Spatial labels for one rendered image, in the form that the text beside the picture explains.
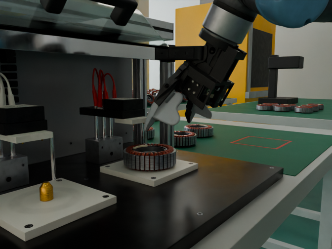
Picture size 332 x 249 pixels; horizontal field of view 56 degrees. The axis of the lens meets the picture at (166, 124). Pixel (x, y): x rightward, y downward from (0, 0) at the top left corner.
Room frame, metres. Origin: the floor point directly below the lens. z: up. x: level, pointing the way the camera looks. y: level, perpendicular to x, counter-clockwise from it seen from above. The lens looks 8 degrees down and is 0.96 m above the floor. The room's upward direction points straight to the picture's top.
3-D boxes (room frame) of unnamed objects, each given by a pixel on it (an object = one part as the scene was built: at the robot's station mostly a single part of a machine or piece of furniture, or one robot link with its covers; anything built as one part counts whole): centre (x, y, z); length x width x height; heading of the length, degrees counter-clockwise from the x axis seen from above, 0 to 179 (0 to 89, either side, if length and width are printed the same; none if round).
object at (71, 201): (0.45, 0.18, 0.78); 0.15 x 0.15 x 0.01; 52
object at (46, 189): (0.45, 0.18, 0.80); 0.02 x 0.02 x 0.03
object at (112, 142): (0.73, 0.15, 0.80); 0.07 x 0.05 x 0.06; 142
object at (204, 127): (1.17, -0.12, 0.77); 0.11 x 0.11 x 0.04
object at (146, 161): (0.65, 0.03, 0.80); 0.11 x 0.11 x 0.04
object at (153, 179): (0.65, 0.03, 0.78); 0.15 x 0.15 x 0.01; 52
